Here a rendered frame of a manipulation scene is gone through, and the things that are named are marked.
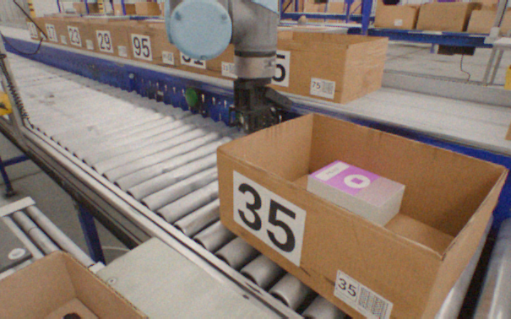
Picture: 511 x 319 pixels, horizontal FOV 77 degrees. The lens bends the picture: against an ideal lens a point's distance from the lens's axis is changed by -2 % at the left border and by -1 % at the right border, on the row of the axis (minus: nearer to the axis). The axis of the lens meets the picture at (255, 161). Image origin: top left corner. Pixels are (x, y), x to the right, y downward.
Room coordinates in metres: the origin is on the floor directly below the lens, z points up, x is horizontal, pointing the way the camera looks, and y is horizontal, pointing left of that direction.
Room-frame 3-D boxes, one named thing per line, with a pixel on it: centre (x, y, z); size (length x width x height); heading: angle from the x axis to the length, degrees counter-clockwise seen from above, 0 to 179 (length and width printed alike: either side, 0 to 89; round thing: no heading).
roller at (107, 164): (0.97, 0.29, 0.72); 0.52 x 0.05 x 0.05; 138
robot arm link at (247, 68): (0.71, 0.00, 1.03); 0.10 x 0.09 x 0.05; 48
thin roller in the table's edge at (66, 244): (0.50, 0.39, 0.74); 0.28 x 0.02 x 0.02; 51
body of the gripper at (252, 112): (0.71, 0.00, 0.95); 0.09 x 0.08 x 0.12; 138
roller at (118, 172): (0.92, 0.24, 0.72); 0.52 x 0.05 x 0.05; 138
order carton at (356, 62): (1.15, -0.20, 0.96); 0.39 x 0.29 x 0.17; 48
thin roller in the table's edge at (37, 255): (0.46, 0.43, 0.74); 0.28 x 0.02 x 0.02; 51
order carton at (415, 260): (0.49, -0.17, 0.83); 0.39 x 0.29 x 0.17; 44
